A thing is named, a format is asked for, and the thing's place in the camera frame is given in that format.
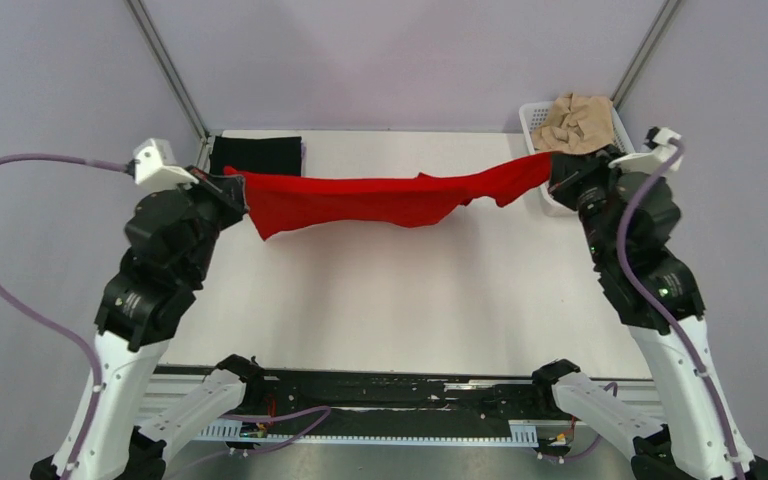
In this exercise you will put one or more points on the right frame post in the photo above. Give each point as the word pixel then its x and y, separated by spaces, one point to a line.
pixel 650 42

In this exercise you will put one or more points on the folded black t shirt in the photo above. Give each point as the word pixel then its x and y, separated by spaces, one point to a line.
pixel 275 156

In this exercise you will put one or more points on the aluminium frame rail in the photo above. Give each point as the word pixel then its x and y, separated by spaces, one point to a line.
pixel 284 406

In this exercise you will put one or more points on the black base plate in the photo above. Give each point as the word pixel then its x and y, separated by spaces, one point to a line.
pixel 398 405

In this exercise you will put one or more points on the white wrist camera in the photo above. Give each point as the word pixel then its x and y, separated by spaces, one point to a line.
pixel 660 149
pixel 155 168

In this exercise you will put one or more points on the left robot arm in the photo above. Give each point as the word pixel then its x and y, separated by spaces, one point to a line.
pixel 172 236

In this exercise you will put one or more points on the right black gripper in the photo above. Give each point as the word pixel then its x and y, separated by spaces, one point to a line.
pixel 567 171

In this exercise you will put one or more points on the beige t shirt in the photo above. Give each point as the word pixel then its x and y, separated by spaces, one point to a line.
pixel 576 124

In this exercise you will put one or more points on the red t shirt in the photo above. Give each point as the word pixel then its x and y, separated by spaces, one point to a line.
pixel 284 203

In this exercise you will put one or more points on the white plastic basket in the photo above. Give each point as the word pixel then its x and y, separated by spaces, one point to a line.
pixel 532 115

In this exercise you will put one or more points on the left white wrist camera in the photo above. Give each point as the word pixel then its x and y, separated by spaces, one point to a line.
pixel 155 168

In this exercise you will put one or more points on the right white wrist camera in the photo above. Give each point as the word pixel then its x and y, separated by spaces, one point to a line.
pixel 660 149

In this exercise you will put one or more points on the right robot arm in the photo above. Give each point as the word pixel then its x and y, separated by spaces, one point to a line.
pixel 627 216

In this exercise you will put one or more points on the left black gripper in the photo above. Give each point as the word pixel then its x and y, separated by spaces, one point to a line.
pixel 226 190

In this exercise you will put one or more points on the frame post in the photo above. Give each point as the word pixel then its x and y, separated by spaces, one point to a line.
pixel 163 59
pixel 650 42

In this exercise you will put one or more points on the left frame post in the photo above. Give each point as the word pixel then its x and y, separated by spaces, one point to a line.
pixel 163 59

